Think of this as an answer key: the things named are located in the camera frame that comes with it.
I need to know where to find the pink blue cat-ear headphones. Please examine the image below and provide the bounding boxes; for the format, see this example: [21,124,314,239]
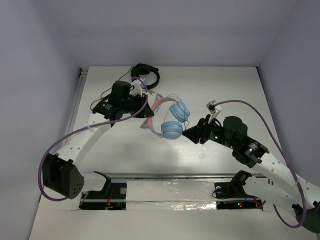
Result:
[140,93,190,141]

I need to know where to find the silver foil tape strip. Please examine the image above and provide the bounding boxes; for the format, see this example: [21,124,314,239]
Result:
[125,179,217,211]

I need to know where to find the black headphones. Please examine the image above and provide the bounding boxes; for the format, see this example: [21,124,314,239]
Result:
[130,63,160,90]

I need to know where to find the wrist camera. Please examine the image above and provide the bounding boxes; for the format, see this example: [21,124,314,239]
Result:
[129,78,148,97]
[206,100,222,123]

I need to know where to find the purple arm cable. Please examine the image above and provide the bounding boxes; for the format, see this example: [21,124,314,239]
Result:
[37,77,151,208]
[214,99,308,229]

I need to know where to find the light blue headphone cable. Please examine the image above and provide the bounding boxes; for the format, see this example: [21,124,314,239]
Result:
[151,93,191,137]

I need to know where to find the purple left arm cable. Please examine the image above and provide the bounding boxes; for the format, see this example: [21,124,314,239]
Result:
[37,77,151,208]

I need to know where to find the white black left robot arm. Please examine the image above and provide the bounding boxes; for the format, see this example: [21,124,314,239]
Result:
[37,77,154,202]

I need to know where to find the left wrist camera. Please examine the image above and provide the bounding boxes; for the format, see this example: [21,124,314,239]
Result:
[129,78,148,97]

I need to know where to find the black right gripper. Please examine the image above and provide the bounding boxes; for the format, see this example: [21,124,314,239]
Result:
[182,114,236,150]

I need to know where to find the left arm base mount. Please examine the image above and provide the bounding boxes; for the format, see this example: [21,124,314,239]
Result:
[79,171,127,211]

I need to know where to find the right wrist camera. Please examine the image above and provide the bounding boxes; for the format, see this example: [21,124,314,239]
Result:
[206,100,222,123]

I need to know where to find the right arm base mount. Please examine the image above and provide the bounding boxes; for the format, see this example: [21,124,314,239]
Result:
[211,170,265,210]

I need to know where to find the black headphone cable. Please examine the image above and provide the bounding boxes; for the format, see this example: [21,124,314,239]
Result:
[89,66,156,111]

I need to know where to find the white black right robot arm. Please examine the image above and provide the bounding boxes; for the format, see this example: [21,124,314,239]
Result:
[182,116,320,234]

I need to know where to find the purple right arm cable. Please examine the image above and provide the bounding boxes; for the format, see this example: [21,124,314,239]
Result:
[214,99,308,229]

